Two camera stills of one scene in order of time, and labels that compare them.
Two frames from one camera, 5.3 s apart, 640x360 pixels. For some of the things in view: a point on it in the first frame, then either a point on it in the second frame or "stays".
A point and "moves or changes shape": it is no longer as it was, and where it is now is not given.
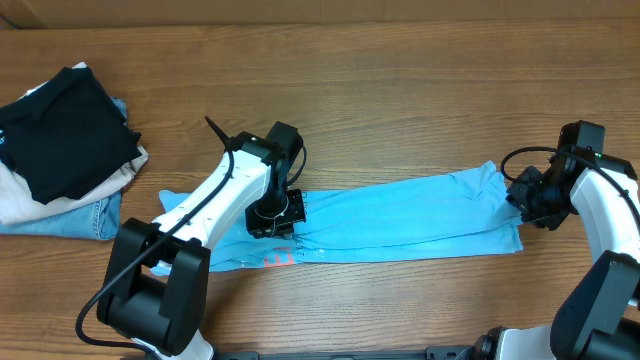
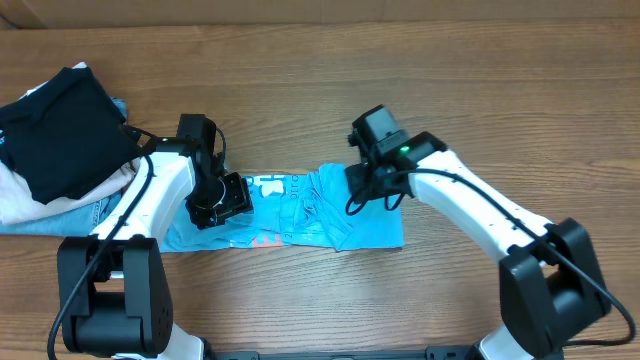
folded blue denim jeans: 99,221 stays
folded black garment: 66,137 stays
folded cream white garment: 18,203 stays
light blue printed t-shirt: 472,213 moves or changes shape
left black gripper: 260,229 to 239,201
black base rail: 432,353 stays
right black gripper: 517,197 to 359,190
